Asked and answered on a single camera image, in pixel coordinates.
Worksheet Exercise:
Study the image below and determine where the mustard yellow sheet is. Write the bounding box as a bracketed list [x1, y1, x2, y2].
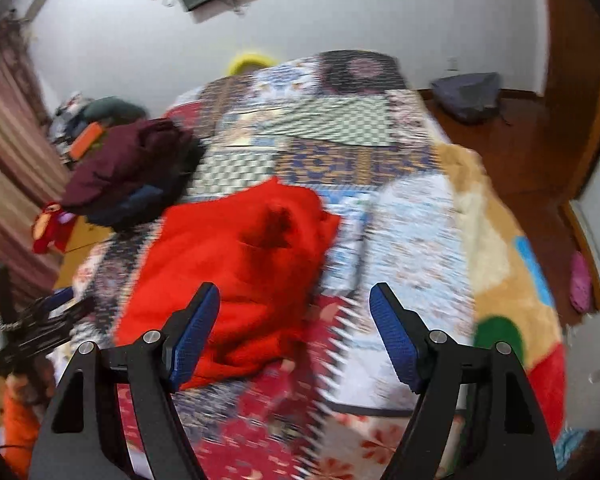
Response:
[54, 215, 116, 291]

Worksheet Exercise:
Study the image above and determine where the grey bag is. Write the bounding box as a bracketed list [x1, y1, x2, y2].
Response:
[430, 72, 503, 123]

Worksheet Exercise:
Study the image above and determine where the yellow round object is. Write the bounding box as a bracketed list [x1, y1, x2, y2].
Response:
[228, 49, 276, 76]

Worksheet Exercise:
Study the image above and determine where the person's left hand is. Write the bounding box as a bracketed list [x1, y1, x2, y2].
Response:
[4, 360, 51, 408]

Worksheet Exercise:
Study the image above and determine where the orange box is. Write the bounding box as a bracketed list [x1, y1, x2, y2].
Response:
[69, 122, 105, 158]

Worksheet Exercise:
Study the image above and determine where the dark blue garment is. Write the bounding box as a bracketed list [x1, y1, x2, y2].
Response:
[87, 182, 166, 233]

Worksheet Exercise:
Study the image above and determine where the red zip-neck sweater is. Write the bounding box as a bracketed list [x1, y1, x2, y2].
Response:
[114, 177, 342, 391]

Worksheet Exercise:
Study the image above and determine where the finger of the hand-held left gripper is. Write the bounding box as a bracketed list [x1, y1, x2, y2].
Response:
[39, 287, 77, 312]
[45, 297, 97, 328]

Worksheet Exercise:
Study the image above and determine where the dark green cloth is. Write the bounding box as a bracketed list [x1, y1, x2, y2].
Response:
[82, 96, 146, 123]

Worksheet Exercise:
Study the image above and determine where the striped curtain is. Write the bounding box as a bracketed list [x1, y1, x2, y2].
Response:
[0, 20, 71, 321]

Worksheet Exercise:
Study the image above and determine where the wooden door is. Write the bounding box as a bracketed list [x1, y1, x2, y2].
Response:
[540, 0, 600, 311]

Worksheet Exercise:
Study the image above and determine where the red plush toy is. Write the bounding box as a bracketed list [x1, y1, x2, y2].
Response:
[31, 201, 76, 255]

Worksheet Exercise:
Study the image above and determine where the pink slipper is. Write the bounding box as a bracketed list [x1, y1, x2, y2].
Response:
[569, 251, 593, 313]

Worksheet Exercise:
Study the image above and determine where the beige plush blanket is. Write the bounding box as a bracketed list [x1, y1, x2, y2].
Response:
[430, 142, 568, 471]

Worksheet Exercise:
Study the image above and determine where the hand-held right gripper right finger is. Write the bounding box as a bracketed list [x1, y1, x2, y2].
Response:
[369, 282, 556, 480]

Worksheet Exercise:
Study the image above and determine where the maroon jacket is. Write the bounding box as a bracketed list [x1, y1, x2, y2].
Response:
[60, 117, 203, 213]

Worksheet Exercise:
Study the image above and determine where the patchwork quilt bed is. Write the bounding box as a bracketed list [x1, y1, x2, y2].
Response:
[45, 50, 481, 480]

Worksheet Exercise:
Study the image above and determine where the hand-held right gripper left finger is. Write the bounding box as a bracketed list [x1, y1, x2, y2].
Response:
[27, 282, 221, 480]

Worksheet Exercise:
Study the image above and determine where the grey white clutter pile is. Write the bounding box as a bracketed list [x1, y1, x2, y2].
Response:
[50, 92, 88, 161]

